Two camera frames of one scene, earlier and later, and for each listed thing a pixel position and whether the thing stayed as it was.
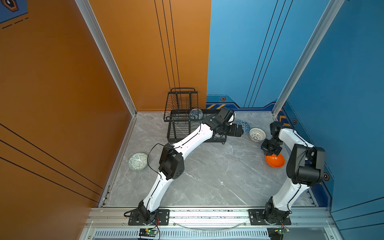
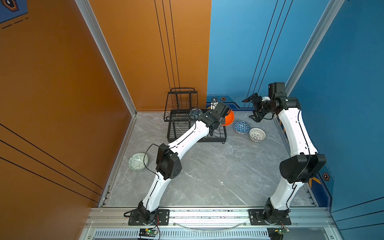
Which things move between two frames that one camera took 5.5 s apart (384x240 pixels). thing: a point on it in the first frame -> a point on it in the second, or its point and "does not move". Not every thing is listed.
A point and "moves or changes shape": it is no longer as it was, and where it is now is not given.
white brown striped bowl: [257, 134] does not move
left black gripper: [233, 133] -> [222, 120]
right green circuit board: [281, 231] does not move
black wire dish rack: [179, 103] does not move
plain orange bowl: [275, 161] moves or changes shape
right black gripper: [263, 147] -> [256, 115]
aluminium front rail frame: [312, 223] does not move
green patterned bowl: [138, 161] does not move
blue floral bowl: [196, 114] does not move
